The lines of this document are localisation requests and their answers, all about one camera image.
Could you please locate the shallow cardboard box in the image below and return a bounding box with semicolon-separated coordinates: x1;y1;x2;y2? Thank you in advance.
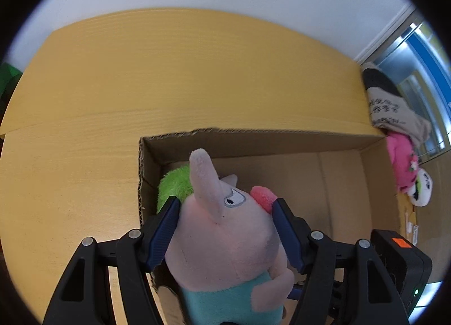
138;128;400;325

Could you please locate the green object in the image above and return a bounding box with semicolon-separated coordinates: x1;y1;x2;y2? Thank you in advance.
0;62;23;103

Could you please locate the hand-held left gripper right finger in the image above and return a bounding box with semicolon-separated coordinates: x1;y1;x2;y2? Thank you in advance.
271;199;411;325

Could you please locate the beige and black cloth bag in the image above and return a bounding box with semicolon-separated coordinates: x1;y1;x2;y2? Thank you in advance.
362;62;432;147

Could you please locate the white panda plush toy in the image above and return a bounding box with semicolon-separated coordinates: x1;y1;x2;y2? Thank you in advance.
405;167;433;208

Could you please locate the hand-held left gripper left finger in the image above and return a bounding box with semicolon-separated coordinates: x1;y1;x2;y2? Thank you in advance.
42;196;181;325

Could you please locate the pink pig plush toy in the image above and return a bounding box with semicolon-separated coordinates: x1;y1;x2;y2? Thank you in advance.
157;148;295;325

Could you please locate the glass door with metal frame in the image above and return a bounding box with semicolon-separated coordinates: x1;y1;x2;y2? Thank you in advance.
354;4;451;178

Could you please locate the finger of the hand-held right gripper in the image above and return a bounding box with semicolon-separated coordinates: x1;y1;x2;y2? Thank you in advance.
287;284;306;302

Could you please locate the wooden desktop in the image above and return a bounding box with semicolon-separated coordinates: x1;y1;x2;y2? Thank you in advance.
0;8;421;325

